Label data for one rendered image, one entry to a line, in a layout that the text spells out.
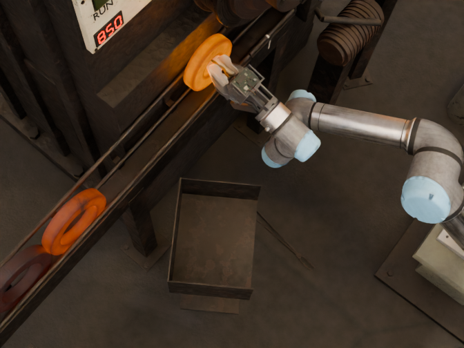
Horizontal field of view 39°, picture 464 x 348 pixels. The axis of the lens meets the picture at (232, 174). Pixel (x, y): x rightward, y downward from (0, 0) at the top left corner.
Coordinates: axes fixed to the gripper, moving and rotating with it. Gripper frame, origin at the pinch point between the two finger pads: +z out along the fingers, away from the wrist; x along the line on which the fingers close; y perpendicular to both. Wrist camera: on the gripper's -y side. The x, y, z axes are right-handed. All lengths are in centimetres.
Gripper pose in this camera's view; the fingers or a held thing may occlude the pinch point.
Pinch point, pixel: (208, 59)
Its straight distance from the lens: 167.1
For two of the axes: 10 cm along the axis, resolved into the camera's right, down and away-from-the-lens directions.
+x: -6.4, 7.1, -2.9
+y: 2.3, -1.8, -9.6
